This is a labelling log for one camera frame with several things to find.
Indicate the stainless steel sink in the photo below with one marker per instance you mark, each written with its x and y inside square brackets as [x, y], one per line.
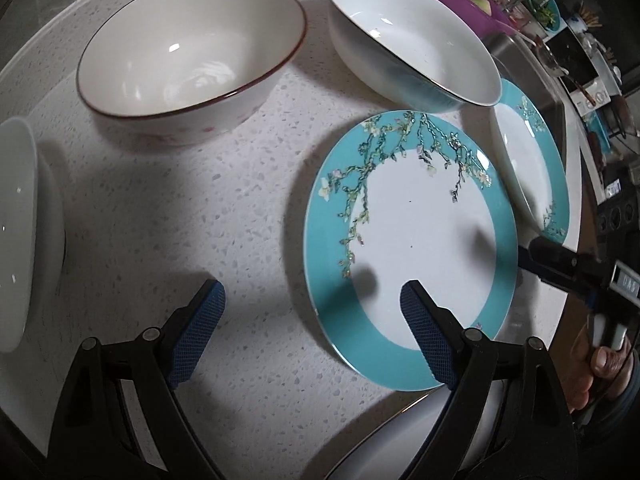
[520, 60]

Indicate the teal floral deep plate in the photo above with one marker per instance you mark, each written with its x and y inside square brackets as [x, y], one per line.
[525, 160]

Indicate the white plate with thin rim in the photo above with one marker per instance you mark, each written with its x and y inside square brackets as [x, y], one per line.
[385, 450]

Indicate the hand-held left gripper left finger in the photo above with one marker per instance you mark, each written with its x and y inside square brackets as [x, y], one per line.
[200, 330]

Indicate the plain white bowl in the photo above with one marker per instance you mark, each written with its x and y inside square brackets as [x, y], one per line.
[15, 240]

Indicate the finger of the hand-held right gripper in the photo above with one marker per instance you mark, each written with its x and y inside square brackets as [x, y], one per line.
[550, 260]

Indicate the person's right hand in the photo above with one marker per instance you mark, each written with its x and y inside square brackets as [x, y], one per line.
[592, 370]

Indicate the white bowl with teal outside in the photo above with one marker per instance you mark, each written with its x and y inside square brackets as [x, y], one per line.
[400, 25]

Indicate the leafy green vegetables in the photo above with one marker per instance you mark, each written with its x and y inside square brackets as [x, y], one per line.
[546, 7]

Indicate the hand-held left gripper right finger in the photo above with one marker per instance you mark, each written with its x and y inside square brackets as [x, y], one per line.
[425, 330]

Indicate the cream bowl with red rim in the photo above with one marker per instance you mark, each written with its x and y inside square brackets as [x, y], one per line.
[190, 50]

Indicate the pale green vegetable piece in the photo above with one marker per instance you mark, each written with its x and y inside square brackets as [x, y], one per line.
[481, 4]

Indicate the black cooktop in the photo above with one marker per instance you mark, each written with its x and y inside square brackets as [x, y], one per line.
[572, 55]

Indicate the teal colander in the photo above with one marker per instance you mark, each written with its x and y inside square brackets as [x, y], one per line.
[554, 15]

